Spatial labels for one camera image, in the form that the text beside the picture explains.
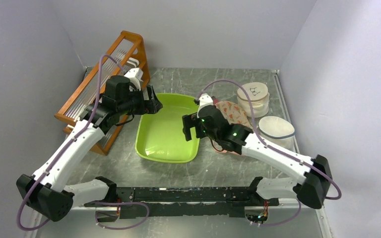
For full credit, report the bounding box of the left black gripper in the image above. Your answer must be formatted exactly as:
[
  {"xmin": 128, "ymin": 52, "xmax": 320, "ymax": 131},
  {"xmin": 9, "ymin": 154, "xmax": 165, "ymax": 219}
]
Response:
[{"xmin": 118, "ymin": 84, "xmax": 164, "ymax": 116}]

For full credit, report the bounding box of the floral mesh laundry bag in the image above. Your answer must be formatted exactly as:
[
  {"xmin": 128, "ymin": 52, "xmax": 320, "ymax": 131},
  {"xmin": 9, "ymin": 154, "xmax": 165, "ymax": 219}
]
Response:
[{"xmin": 215, "ymin": 101, "xmax": 253, "ymax": 129}]

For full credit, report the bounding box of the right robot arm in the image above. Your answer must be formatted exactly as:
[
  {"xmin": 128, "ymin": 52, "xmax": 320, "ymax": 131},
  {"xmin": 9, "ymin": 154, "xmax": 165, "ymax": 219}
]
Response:
[{"xmin": 182, "ymin": 105, "xmax": 332, "ymax": 209}]

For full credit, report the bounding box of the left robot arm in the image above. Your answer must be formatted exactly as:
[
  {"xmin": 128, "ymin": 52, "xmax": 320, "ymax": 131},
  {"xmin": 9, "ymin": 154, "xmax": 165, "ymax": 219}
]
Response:
[{"xmin": 16, "ymin": 76, "xmax": 163, "ymax": 222}]

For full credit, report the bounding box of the white cylindrical mesh bag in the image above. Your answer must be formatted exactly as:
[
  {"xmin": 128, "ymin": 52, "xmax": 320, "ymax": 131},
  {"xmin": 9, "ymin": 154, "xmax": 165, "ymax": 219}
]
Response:
[{"xmin": 237, "ymin": 82, "xmax": 270, "ymax": 118}]

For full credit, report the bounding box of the white round mesh bag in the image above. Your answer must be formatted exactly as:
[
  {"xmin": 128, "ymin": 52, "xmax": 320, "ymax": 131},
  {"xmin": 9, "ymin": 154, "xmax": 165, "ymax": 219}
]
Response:
[{"xmin": 258, "ymin": 116, "xmax": 295, "ymax": 151}]

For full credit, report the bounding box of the green plastic tub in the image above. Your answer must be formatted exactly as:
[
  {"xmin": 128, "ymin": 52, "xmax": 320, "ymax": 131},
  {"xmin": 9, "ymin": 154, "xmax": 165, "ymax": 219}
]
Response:
[{"xmin": 135, "ymin": 93, "xmax": 199, "ymax": 163}]

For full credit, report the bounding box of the wooden rack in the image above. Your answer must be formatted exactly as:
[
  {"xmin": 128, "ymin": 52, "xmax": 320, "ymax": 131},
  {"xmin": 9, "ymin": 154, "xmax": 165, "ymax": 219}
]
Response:
[{"xmin": 55, "ymin": 31, "xmax": 150, "ymax": 156}]

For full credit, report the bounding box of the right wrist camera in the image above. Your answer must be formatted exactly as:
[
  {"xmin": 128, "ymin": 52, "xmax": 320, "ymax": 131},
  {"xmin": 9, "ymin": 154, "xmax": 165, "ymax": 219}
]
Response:
[{"xmin": 194, "ymin": 93, "xmax": 214, "ymax": 113}]

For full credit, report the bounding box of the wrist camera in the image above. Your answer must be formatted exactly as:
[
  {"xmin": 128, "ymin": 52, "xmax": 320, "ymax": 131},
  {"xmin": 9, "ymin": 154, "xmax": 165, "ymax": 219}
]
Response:
[
  {"xmin": 194, "ymin": 93, "xmax": 214, "ymax": 113},
  {"xmin": 124, "ymin": 67, "xmax": 143, "ymax": 91}
]

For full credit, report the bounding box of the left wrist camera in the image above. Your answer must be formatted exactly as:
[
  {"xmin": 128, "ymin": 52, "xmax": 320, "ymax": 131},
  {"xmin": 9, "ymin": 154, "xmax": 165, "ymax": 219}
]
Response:
[{"xmin": 124, "ymin": 67, "xmax": 143, "ymax": 91}]

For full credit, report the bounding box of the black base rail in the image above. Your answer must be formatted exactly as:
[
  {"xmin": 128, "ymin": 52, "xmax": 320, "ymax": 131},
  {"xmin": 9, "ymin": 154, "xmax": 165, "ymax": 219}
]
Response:
[{"xmin": 84, "ymin": 186, "xmax": 280, "ymax": 220}]

